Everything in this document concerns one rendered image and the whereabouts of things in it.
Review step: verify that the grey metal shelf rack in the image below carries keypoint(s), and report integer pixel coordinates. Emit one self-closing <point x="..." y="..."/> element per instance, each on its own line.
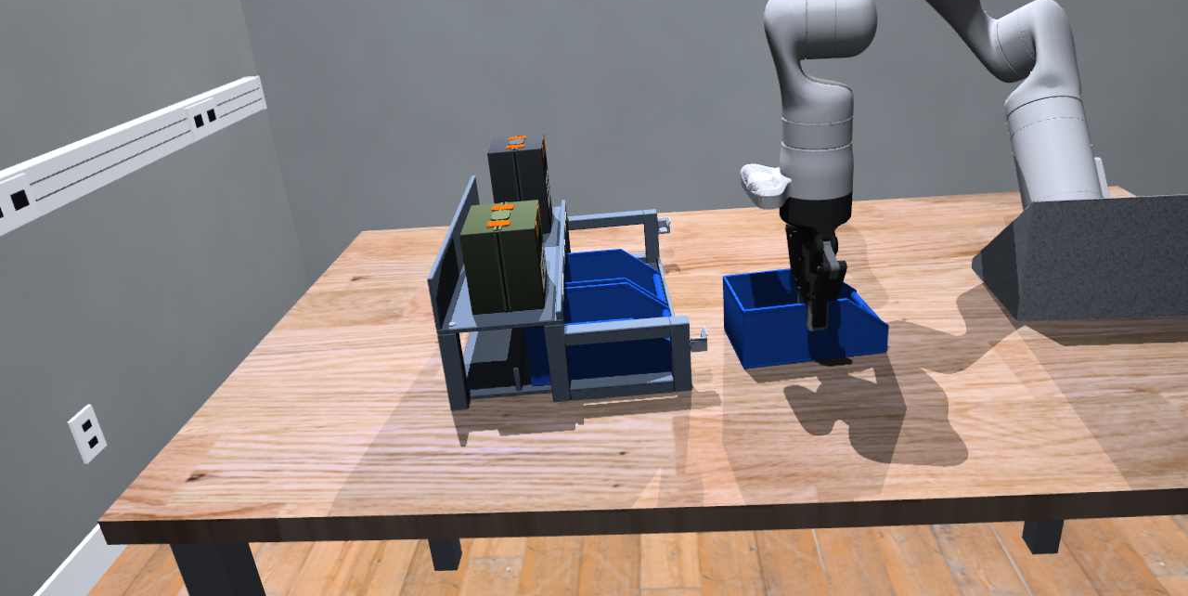
<point x="495" y="358"/>

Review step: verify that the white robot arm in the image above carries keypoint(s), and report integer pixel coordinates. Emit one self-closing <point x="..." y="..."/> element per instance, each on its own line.
<point x="1050" y="139"/>

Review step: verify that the olive green case with orange latches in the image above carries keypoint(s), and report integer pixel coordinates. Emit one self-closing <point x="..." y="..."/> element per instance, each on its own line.
<point x="504" y="257"/>

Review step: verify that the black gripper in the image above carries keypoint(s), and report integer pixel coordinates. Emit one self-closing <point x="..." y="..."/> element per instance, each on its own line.
<point x="819" y="219"/>

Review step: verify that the black case with orange grip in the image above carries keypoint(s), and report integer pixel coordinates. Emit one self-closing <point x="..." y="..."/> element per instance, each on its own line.
<point x="519" y="172"/>

